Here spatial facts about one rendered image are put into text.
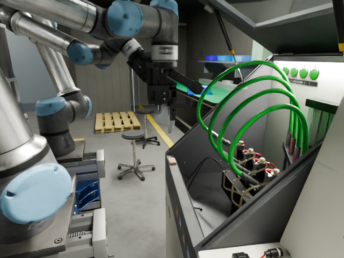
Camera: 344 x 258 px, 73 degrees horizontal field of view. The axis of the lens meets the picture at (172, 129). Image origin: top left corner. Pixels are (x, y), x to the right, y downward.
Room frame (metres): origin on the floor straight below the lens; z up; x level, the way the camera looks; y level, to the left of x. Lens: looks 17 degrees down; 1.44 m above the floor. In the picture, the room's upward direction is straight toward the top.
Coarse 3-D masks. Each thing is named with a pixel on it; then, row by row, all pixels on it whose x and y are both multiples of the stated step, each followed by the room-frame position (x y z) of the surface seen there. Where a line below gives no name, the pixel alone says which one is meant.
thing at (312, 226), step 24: (336, 120) 0.49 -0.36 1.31; (336, 144) 0.46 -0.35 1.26; (312, 168) 0.49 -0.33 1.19; (336, 168) 0.44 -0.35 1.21; (312, 192) 0.46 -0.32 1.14; (336, 192) 0.41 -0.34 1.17; (312, 216) 0.44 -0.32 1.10; (336, 216) 0.39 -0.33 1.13; (288, 240) 0.47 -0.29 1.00; (312, 240) 0.41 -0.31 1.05; (336, 240) 0.37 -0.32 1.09
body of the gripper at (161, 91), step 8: (152, 64) 0.66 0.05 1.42; (160, 64) 0.65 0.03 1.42; (168, 64) 0.65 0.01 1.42; (176, 64) 0.67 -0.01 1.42; (152, 72) 0.68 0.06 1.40; (160, 72) 0.67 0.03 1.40; (168, 72) 0.67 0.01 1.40; (152, 80) 0.68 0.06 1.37; (160, 80) 0.67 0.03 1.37; (168, 80) 0.67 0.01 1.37; (152, 88) 0.64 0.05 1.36; (160, 88) 0.64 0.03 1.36; (168, 88) 0.65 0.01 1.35; (176, 88) 0.66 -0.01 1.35; (152, 96) 0.65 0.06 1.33; (160, 96) 0.65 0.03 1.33; (168, 96) 0.65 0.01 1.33; (176, 96) 0.65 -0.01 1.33; (160, 104) 0.65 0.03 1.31
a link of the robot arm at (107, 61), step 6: (102, 42) 1.00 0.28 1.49; (102, 48) 0.96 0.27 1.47; (108, 48) 0.98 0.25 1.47; (108, 54) 0.98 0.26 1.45; (114, 54) 0.99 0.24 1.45; (102, 60) 0.95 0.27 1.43; (108, 60) 0.99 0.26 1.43; (96, 66) 1.00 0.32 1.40; (102, 66) 1.00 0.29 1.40; (108, 66) 1.02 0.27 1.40
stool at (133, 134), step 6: (126, 132) 2.75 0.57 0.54; (132, 132) 2.75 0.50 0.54; (138, 132) 2.75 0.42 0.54; (126, 138) 2.59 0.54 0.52; (132, 138) 2.58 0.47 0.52; (138, 138) 2.61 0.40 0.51; (138, 162) 2.87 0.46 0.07; (120, 168) 2.81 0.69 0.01; (132, 168) 2.68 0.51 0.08; (120, 174) 2.53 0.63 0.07
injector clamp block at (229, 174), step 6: (222, 174) 0.88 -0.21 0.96; (228, 174) 0.85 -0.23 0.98; (222, 180) 0.87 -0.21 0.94; (228, 180) 0.81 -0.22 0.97; (234, 180) 0.80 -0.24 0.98; (240, 180) 0.85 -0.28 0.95; (222, 186) 0.87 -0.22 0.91; (228, 186) 0.81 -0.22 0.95; (234, 186) 0.76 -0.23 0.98; (240, 186) 0.76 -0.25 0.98; (252, 186) 0.76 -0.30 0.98; (228, 192) 0.80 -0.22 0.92; (234, 192) 0.75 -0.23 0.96; (246, 192) 0.71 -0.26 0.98; (252, 192) 0.74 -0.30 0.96; (234, 198) 0.74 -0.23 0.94; (240, 198) 0.70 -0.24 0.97; (246, 198) 0.68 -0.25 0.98; (234, 210) 0.74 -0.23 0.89
